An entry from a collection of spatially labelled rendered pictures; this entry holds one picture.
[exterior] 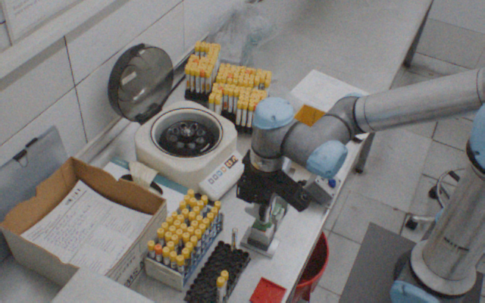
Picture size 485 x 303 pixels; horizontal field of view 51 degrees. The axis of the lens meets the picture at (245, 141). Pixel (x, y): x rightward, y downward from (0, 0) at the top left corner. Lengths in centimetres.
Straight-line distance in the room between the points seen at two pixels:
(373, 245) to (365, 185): 145
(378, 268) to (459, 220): 42
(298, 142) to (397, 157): 199
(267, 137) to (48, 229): 60
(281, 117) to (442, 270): 39
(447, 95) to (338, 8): 142
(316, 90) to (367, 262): 72
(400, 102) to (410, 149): 205
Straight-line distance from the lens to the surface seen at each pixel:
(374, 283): 122
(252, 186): 111
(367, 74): 191
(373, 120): 99
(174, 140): 139
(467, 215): 85
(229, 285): 122
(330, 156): 94
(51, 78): 128
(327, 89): 177
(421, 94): 93
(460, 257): 92
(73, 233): 128
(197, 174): 132
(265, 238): 125
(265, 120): 96
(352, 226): 252
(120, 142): 156
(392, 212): 264
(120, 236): 126
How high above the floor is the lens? 195
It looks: 44 degrees down
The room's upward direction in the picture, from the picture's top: 5 degrees clockwise
